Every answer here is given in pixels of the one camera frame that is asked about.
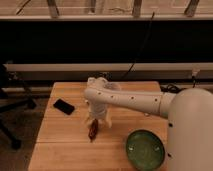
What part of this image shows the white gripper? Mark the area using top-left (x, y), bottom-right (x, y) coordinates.
top-left (83, 112), bottom-right (112, 128)

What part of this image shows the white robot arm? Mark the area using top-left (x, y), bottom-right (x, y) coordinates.
top-left (84, 77), bottom-right (213, 171)

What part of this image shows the black smartphone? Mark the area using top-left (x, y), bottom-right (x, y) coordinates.
top-left (53, 99), bottom-right (75, 115)

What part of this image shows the white tube bottle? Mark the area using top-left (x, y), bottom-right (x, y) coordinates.
top-left (87, 77), bottom-right (96, 87)

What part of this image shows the green glass plate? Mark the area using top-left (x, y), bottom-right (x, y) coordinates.
top-left (125, 129), bottom-right (165, 171)

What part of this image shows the black office chair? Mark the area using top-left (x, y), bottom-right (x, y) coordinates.
top-left (0, 63), bottom-right (38, 150)

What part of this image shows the black leaning rod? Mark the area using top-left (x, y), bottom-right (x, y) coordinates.
top-left (120, 12), bottom-right (155, 80)

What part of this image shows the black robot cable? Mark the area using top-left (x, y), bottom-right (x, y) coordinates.
top-left (160, 83), bottom-right (183, 95)

